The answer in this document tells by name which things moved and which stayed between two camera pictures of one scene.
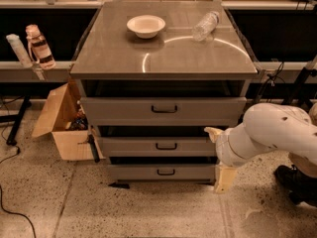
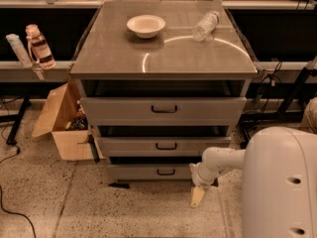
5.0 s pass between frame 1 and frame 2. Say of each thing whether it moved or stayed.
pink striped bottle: stayed
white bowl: stayed
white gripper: moved
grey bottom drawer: stayed
